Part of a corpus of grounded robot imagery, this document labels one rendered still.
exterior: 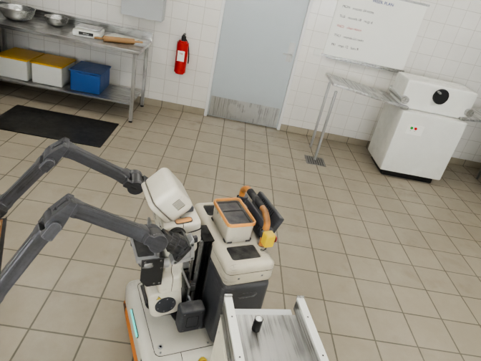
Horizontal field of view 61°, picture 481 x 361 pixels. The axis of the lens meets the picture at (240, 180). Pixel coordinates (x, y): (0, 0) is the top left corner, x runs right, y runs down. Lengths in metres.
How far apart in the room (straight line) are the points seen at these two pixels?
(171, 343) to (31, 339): 0.81
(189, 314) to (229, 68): 4.10
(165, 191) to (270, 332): 0.69
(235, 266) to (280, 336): 0.42
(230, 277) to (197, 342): 0.48
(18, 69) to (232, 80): 2.62
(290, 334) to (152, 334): 0.86
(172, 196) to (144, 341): 0.83
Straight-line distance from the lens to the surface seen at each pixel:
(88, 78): 5.34
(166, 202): 1.71
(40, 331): 2.65
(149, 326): 2.26
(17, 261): 1.56
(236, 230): 1.93
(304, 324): 1.60
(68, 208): 1.47
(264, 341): 1.56
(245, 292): 1.99
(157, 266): 1.89
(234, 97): 5.75
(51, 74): 5.50
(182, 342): 2.21
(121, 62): 5.84
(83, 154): 1.89
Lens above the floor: 1.99
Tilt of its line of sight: 28 degrees down
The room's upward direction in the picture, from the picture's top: 13 degrees clockwise
